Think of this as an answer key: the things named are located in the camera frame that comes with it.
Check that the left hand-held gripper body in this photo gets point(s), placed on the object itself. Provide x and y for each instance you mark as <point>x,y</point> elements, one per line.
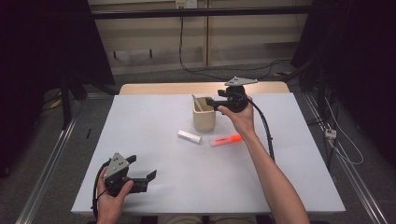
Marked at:
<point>115,166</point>

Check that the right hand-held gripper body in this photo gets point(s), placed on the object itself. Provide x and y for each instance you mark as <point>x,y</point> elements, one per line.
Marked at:
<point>236,98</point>

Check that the clear pen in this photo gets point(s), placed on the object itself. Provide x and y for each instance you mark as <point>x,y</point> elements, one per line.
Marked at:
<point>197,102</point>

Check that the beige square pen holder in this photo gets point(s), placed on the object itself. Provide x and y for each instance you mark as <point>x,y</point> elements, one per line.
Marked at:
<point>204,123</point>

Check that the white eraser stick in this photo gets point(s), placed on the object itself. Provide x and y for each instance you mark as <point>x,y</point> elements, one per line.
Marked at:
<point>189,136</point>

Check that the orange highlighter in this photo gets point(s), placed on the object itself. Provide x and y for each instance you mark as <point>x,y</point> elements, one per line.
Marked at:
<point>225,140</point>

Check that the person's right hand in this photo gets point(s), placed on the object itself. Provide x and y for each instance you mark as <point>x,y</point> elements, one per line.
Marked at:
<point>241,119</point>

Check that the person's left hand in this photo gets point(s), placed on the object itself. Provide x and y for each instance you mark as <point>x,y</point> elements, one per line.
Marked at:
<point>110,207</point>

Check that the yellow floor tape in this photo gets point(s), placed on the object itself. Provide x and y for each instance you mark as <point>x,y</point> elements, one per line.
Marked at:
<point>55,104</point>
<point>281,74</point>

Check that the wooden table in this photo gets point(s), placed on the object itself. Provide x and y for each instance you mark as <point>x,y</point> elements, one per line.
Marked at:
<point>155,88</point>

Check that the black metal stand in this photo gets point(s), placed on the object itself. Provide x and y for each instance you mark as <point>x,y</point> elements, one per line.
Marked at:
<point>65,105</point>

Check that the black metal bar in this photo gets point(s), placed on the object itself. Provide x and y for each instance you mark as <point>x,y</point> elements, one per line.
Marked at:
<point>199,12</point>

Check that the white power strip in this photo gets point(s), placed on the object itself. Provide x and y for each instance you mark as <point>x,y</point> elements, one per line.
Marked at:
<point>330,133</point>

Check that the black curtain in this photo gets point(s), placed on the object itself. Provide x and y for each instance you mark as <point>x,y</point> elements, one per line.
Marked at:
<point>367,62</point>
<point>31,62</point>

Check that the aluminium floor rail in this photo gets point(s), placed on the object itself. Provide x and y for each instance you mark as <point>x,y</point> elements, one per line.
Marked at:
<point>46,174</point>
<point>358,183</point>

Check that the black wall hook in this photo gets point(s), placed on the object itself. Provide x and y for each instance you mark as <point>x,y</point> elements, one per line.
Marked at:
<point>115,55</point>
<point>151,53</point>

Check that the white wall socket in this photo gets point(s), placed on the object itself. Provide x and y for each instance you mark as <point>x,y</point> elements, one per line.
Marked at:
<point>186,3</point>

